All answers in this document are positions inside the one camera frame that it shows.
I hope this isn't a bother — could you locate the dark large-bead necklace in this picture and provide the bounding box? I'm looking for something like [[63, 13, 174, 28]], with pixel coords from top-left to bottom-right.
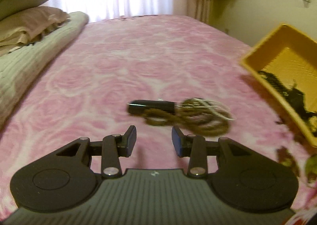
[[257, 70, 317, 132]]

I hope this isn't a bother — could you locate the yellow plastic tray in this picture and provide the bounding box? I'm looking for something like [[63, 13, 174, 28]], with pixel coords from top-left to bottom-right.
[[241, 23, 317, 148]]

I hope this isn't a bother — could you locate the red white printed cloth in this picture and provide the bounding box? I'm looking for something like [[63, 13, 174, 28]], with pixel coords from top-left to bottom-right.
[[285, 209, 317, 225]]

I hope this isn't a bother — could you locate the white pearl necklace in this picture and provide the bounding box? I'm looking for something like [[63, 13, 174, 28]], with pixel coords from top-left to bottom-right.
[[183, 98, 234, 123]]

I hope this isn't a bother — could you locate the green striped quilt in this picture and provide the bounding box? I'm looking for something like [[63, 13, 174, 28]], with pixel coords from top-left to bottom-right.
[[0, 11, 89, 130]]

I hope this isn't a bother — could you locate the pink floral blanket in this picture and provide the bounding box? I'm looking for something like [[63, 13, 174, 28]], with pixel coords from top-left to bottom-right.
[[0, 14, 317, 218]]

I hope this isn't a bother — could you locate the beige striped curtain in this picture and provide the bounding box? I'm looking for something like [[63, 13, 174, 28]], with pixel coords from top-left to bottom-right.
[[193, 0, 216, 27]]

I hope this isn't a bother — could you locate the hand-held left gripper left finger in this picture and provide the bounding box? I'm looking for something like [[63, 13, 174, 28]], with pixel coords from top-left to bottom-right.
[[57, 125, 137, 179]]

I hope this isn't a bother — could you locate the brown small-bead necklace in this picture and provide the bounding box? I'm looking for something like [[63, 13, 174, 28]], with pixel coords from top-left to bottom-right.
[[143, 98, 231, 138]]

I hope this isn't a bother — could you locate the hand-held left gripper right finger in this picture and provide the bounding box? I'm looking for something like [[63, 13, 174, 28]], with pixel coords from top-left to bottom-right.
[[172, 125, 250, 178]]

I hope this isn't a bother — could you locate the brown pillow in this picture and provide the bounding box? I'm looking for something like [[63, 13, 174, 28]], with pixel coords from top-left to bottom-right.
[[0, 6, 70, 47]]

